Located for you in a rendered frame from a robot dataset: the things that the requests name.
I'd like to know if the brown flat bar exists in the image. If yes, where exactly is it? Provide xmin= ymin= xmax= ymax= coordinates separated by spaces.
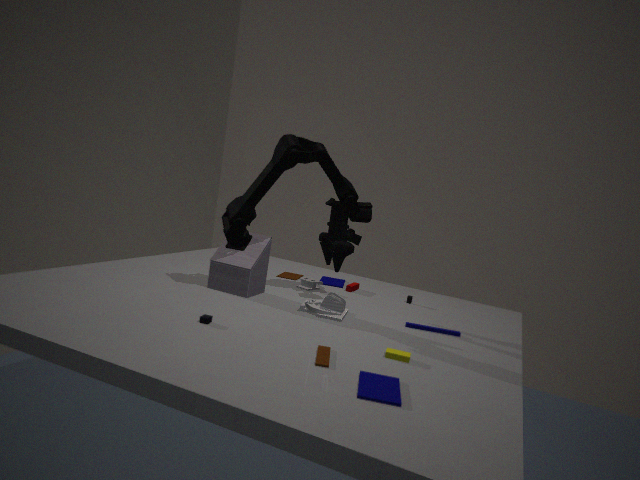
xmin=315 ymin=345 xmax=331 ymax=368

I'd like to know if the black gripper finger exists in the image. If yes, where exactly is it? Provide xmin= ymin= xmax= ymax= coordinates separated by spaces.
xmin=320 ymin=242 xmax=332 ymax=265
xmin=331 ymin=250 xmax=352 ymax=272

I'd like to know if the blue flat bar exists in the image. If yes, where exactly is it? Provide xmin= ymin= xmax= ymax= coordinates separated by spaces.
xmin=405 ymin=322 xmax=461 ymax=337

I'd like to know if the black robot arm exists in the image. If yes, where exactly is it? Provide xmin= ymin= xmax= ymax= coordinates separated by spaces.
xmin=222 ymin=134 xmax=373 ymax=251

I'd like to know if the yellow rectangular block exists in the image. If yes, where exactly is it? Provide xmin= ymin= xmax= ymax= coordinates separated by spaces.
xmin=385 ymin=347 xmax=411 ymax=363

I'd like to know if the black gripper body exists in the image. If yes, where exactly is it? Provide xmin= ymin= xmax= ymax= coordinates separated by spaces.
xmin=319 ymin=220 xmax=354 ymax=253

